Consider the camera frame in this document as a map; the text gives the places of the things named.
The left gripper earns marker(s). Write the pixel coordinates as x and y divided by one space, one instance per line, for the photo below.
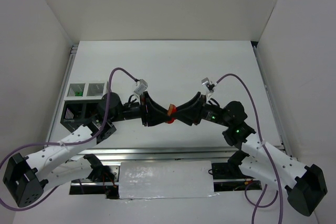
144 109

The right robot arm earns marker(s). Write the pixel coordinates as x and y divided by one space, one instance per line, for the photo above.
304 185

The red curved lego brick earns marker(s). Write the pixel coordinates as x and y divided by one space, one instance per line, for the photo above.
170 121

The aluminium frame rail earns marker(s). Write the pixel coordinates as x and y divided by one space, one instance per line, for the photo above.
108 155

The black slatted container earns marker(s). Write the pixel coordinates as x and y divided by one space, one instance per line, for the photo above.
78 112

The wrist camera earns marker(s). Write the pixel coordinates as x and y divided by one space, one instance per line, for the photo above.
140 87
209 87

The silver tape sheet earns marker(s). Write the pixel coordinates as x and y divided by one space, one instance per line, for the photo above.
156 180

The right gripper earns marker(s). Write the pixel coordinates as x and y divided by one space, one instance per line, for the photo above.
198 108

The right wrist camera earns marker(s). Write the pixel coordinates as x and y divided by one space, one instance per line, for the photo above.
209 87

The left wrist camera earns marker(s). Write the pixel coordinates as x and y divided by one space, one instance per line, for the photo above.
140 87

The white slatted container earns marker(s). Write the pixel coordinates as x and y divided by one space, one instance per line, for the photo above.
92 90

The orange plate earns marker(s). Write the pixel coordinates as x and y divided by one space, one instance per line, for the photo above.
171 110

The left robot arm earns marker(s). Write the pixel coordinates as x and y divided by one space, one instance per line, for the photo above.
28 177

